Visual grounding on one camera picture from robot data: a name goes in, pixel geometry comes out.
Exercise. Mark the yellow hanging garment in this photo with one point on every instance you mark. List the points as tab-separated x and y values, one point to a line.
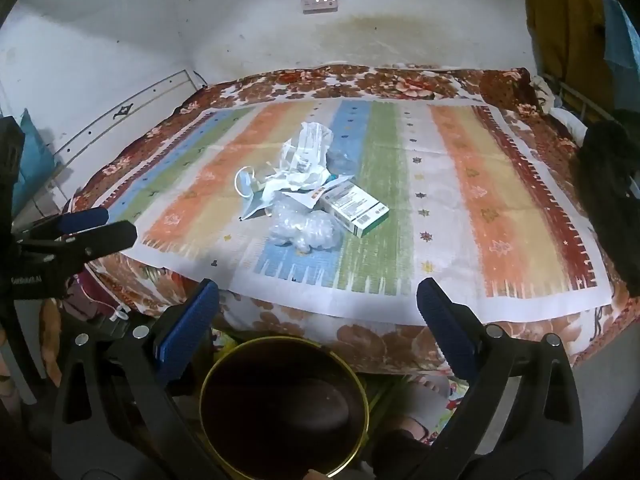
565	25

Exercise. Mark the blue pillow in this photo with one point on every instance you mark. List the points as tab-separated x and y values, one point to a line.
37	160

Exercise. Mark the white paper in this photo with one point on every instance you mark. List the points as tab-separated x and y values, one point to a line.
300	180

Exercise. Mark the black round bin gold rim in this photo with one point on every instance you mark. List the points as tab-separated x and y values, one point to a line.
280	410

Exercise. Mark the green white cardboard box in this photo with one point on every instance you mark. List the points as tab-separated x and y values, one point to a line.
355	207

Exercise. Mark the person's right foot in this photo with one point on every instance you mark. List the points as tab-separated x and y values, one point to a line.
425	405

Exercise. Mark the grey clear plastic bag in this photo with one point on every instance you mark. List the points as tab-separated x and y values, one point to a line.
342	160

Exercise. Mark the metal rack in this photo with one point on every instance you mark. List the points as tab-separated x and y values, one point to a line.
575	100

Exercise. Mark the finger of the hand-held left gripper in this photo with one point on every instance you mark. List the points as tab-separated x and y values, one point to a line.
110	237
85	219

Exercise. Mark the white headboard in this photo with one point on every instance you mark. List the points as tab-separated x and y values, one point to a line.
125	110

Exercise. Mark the black cloth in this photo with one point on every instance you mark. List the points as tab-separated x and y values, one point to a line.
610	185

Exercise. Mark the blue printed cloth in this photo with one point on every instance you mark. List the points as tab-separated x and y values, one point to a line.
622	35

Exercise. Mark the white cloth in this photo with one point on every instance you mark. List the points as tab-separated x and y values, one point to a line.
572	127

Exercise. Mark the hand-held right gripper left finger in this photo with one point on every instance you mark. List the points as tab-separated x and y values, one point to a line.
187	325

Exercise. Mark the white plastic bag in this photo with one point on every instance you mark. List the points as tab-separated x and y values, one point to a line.
305	150

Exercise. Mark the white power strip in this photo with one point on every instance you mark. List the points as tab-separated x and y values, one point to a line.
320	4

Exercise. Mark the brown floral blanket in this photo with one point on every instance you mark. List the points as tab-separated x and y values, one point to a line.
350	80

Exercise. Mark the multicoloured striped mat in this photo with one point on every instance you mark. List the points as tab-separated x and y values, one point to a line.
450	210

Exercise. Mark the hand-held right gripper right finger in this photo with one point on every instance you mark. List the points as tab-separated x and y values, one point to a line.
445	330

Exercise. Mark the blue face mask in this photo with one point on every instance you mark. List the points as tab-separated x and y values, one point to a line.
245	180

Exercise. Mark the pink cloth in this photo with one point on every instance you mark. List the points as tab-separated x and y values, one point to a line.
80	300

